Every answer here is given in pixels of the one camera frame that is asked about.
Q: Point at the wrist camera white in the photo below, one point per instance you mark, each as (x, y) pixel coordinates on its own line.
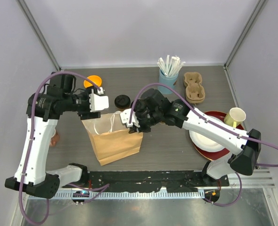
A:
(129, 119)
(98, 100)

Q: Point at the brown paper bag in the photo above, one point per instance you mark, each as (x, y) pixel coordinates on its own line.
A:
(110, 139)

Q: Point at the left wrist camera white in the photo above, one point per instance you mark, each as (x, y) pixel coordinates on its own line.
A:
(98, 100)

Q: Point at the pink mug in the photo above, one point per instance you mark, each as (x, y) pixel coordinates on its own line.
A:
(54, 138)

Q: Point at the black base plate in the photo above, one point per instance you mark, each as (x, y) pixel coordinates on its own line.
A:
(175, 181)

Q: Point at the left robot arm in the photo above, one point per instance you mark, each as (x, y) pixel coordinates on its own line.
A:
(54, 96)

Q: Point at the white wrapped straws bundle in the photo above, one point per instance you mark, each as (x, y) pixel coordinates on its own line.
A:
(170, 66)

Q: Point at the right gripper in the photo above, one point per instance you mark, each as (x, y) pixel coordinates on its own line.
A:
(142, 128)

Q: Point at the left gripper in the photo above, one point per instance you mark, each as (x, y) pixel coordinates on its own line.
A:
(86, 114)

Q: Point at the red round tray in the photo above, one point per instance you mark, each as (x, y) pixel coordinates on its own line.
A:
(219, 116)

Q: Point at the orange bowl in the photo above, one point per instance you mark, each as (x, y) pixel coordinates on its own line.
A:
(95, 79)

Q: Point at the black coffee cup lid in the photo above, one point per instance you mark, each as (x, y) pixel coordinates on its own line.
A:
(122, 101)

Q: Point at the blue straw holder cup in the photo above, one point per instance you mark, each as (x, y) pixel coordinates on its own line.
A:
(168, 82)

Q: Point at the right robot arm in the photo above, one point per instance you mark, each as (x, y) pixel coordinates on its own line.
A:
(244, 147)

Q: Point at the yellow-green mug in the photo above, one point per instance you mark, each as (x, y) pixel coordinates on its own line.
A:
(235, 117)

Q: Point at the white paper plate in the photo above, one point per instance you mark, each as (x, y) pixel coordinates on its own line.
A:
(205, 143)

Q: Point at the aluminium front rail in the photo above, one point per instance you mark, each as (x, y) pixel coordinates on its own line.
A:
(259, 179)

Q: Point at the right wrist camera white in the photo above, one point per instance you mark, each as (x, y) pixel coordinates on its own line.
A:
(129, 119)

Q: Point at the cardboard cup carrier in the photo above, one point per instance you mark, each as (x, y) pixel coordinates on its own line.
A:
(194, 90)

